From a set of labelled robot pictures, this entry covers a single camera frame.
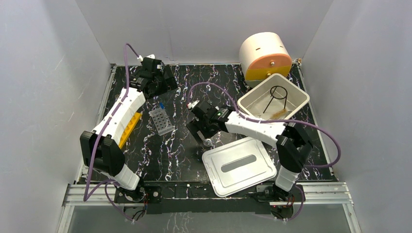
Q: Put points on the cream cylindrical drawer cabinet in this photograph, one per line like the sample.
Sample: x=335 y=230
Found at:
x=262 y=55

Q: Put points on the yellow test tube rack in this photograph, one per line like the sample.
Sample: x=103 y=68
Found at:
x=129 y=128

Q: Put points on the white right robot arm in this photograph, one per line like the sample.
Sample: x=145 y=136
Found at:
x=268 y=150

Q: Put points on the small glass beaker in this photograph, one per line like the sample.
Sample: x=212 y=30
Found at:
x=210 y=141

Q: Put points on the aluminium frame rail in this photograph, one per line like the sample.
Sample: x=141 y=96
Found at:
x=316 y=192

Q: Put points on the clear plastic tube rack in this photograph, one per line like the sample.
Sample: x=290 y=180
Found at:
x=161 y=121

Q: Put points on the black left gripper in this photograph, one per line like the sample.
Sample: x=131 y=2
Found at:
x=163 y=76

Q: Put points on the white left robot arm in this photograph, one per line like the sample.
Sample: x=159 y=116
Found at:
x=101 y=147

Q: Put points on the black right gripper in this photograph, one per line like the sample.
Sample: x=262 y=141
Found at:
x=194 y=128

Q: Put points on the brown test tube brush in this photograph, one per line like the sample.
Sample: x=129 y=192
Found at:
x=278 y=114

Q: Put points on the white bin lid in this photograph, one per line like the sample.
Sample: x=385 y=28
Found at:
x=238 y=165

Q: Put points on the white plastic bin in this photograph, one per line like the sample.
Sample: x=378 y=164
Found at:
x=271 y=95

